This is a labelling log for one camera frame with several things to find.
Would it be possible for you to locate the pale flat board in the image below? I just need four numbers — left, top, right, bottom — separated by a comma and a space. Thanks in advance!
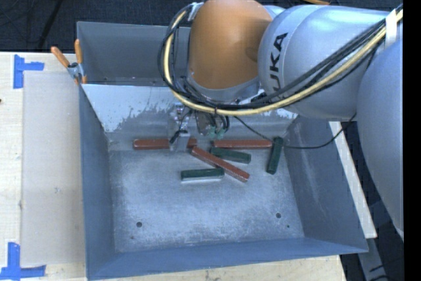
19, 70, 87, 268

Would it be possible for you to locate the grey metal bin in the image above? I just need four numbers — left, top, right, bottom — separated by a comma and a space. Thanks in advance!
76, 21, 370, 281

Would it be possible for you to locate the dark green flat block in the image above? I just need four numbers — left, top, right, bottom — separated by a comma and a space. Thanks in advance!
209, 146, 253, 165
180, 168, 226, 182
266, 136, 285, 176

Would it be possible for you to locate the red-brown flat block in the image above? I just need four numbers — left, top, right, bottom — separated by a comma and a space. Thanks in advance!
190, 145, 251, 184
132, 138, 198, 151
212, 138, 274, 150

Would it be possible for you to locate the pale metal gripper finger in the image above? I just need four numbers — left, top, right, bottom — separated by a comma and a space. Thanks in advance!
170, 130, 191, 153
169, 104, 192, 130

